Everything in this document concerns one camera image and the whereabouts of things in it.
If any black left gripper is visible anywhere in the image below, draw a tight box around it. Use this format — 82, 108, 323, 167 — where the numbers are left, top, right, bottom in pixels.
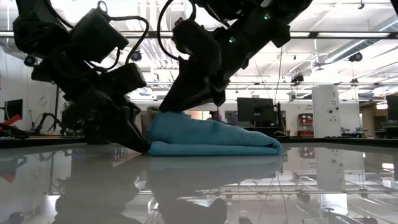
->
30, 52, 152, 153

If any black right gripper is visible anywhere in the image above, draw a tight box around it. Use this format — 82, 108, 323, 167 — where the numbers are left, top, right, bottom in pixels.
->
159, 9, 292, 113

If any blue microfiber towel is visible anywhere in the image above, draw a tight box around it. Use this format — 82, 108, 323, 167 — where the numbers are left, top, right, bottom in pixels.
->
147, 111, 283, 157

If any person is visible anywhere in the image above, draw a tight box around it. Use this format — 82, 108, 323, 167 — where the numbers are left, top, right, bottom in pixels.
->
208, 110, 223, 122

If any small green potted plant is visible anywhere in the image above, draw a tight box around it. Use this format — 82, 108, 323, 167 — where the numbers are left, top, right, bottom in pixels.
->
60, 101, 113, 144

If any large black monitor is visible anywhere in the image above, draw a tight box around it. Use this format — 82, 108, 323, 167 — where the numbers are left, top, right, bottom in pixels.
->
236, 97, 275, 123

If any black tripod stand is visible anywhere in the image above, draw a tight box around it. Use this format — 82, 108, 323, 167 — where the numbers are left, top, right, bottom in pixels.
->
54, 85, 62, 125

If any small black monitor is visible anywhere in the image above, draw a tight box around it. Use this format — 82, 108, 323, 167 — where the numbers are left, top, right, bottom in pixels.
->
4, 98, 24, 120

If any red shelf unit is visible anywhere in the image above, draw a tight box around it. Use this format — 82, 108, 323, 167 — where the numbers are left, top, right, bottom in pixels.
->
297, 113, 314, 137

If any red angled bar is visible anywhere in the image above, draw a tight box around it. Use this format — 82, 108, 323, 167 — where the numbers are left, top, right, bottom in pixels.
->
0, 114, 22, 128

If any white pillar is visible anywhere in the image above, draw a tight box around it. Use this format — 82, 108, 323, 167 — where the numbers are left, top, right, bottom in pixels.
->
312, 85, 340, 139

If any black bar with light strips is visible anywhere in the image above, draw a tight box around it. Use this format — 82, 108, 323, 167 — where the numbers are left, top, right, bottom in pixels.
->
0, 30, 398, 40

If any dark framed screen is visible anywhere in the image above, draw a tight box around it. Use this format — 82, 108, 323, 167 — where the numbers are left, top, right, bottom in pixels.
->
386, 95, 398, 121

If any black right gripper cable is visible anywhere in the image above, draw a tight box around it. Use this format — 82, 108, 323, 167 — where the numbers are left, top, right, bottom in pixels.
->
157, 0, 197, 62

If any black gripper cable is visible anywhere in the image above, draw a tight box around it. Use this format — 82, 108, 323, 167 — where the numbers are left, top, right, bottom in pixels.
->
157, 0, 197, 62
96, 0, 150, 71

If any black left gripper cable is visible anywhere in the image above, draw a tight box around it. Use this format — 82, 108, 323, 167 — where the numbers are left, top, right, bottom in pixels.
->
96, 0, 150, 71

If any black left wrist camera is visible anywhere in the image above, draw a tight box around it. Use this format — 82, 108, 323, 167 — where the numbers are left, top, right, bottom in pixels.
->
68, 7, 130, 63

